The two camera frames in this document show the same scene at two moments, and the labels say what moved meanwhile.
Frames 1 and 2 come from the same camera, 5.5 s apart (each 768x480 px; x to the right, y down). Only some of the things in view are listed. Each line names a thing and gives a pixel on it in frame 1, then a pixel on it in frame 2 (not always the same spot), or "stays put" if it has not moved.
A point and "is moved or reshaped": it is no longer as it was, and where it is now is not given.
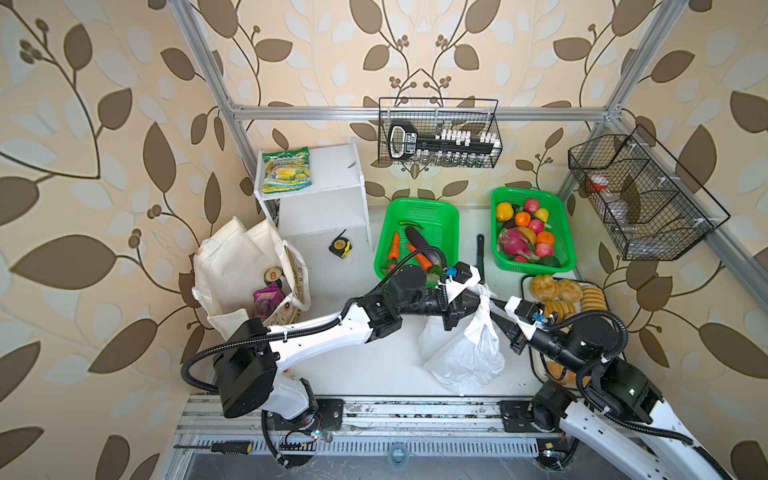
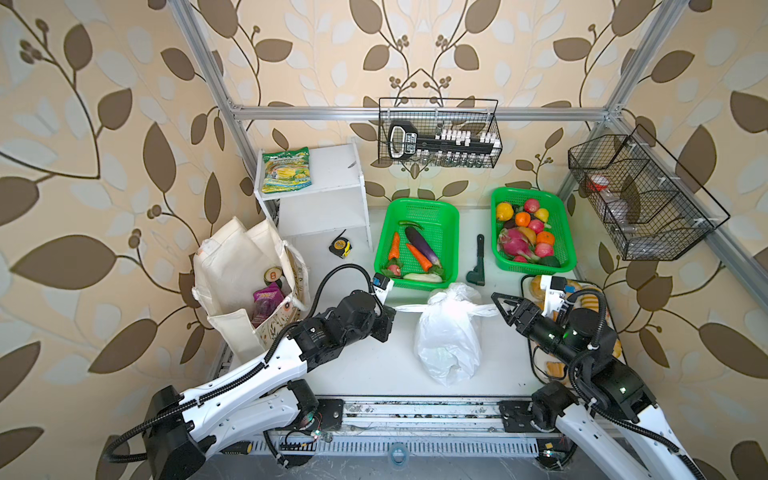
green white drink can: x=273 y=275 stays put
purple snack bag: x=266 y=300 stays put
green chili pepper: x=410 y=223 stays put
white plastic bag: x=466 y=358 is moved or reshaped
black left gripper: x=458 y=309 -> x=386 y=319
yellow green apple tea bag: x=286 y=170 stays put
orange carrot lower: x=426 y=264 stays put
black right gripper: x=510 y=331 -> x=523 y=305
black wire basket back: x=440 y=133 stays put
